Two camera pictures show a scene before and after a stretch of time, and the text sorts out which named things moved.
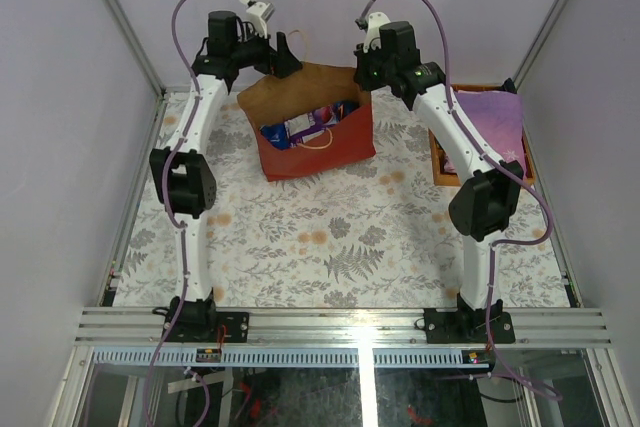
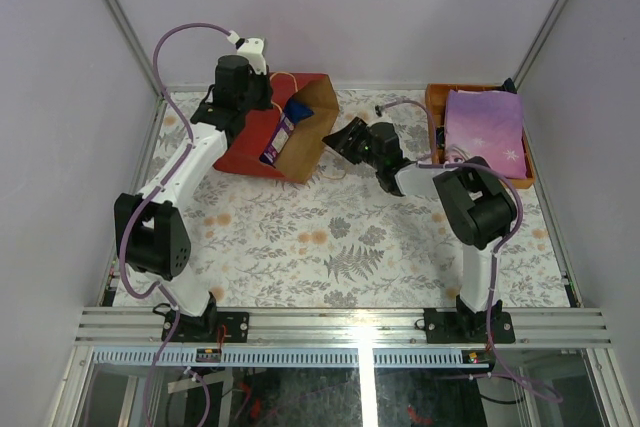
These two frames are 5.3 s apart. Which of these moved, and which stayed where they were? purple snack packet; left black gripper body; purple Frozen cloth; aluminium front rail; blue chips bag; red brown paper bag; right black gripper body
Moved: purple snack packet; red brown paper bag; right black gripper body; left black gripper body; blue chips bag
Stayed: purple Frozen cloth; aluminium front rail
